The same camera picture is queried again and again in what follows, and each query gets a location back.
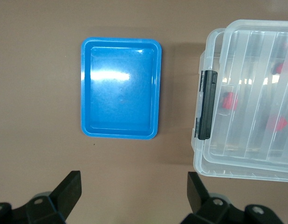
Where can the brown table cover sheet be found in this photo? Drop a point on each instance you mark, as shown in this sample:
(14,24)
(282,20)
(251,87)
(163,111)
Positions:
(41,93)

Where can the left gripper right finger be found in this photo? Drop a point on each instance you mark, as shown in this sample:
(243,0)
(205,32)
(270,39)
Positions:
(197,193)

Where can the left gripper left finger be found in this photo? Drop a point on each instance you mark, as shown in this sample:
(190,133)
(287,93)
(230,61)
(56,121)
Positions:
(69,193)

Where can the red block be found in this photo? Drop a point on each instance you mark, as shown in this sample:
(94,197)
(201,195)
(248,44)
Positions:
(281,67)
(276,123)
(229,100)

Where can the clear ribbed plastic lid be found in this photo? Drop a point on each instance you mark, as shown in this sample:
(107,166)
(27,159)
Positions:
(251,70)

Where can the clear plastic storage box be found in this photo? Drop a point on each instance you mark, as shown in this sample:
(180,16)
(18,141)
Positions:
(196,151)

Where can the blue plastic tray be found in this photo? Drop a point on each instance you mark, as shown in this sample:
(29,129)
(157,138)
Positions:
(120,93)

